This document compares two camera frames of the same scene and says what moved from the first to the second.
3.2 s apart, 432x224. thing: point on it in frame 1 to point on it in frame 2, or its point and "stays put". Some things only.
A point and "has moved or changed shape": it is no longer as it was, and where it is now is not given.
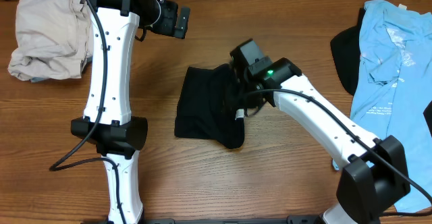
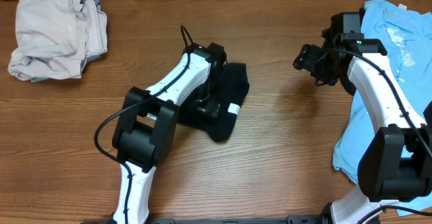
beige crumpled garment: (54, 35) stays put
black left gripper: (171, 10) to (210, 106)
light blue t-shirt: (394, 87) stays put
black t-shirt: (206, 107) has moved or changed shape
